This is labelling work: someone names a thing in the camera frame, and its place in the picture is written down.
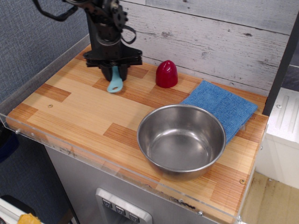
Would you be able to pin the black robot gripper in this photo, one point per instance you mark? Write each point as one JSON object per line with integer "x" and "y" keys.
{"x": 106, "y": 54}

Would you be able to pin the red egg-shaped plastic object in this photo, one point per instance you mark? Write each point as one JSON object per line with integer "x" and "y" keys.
{"x": 166, "y": 74}

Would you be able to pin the light blue dish brush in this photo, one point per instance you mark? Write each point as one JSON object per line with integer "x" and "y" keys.
{"x": 116, "y": 83}

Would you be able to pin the dark grey right post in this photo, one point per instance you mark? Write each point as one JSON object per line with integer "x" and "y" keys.
{"x": 282, "y": 69}

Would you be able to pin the blue microfiber cloth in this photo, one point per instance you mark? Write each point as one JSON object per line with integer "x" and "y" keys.
{"x": 231, "y": 110}

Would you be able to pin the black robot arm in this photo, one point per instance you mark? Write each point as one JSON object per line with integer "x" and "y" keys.
{"x": 109, "y": 37}

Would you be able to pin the clear acrylic table guard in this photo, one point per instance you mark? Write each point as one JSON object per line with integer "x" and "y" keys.
{"x": 66, "y": 107}

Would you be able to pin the yellow and black object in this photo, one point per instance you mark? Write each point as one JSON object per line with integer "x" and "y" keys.
{"x": 28, "y": 219}

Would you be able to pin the silver button panel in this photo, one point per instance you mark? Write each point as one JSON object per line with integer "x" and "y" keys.
{"x": 118, "y": 211}

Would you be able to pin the grey metal cabinet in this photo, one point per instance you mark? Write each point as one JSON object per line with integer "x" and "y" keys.
{"x": 81, "y": 181}

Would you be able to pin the dark grey vertical post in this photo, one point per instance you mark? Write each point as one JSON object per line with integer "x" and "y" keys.
{"x": 92, "y": 31}

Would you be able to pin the white ribbed appliance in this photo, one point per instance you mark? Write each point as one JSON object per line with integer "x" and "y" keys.
{"x": 278, "y": 157}

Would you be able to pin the stainless steel bowl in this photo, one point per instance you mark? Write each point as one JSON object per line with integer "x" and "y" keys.
{"x": 182, "y": 141}

